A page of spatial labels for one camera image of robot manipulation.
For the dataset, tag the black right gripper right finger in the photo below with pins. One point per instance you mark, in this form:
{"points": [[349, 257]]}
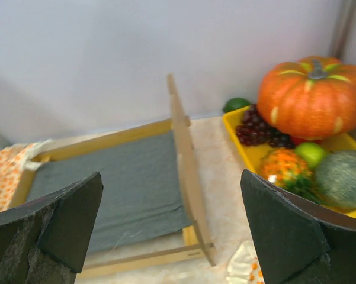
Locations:
{"points": [[298, 241]]}

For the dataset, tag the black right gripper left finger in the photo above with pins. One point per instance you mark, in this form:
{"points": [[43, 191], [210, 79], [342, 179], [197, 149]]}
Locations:
{"points": [[46, 240]]}

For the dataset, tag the wooden pet bed frame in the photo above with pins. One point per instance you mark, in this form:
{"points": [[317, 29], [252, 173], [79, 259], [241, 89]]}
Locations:
{"points": [[197, 240]]}

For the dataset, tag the grey bed base fabric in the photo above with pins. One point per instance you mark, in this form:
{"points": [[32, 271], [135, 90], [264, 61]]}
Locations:
{"points": [[141, 197]]}

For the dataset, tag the duck print pillow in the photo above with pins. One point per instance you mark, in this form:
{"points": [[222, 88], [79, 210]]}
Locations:
{"points": [[243, 267]]}

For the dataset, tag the green melon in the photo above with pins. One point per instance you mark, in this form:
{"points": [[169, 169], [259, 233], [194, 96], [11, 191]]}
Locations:
{"points": [[336, 179]]}

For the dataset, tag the orange pineapple toy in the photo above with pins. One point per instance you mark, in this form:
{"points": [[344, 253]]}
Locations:
{"points": [[287, 170]]}

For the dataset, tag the yellow plastic tray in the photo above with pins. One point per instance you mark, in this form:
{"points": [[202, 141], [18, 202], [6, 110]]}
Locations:
{"points": [[252, 155]]}

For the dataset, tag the red tomato under pumpkin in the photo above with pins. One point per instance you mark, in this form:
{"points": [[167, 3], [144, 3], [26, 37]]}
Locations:
{"points": [[298, 141]]}

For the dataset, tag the dark purple grape bunch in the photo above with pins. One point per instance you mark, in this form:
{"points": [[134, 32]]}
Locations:
{"points": [[255, 131]]}

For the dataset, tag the orange pumpkin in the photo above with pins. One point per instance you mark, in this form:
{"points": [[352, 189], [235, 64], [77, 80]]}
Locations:
{"points": [[313, 98]]}

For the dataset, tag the dark green lime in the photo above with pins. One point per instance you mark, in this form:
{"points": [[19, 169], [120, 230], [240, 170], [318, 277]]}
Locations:
{"points": [[234, 104]]}

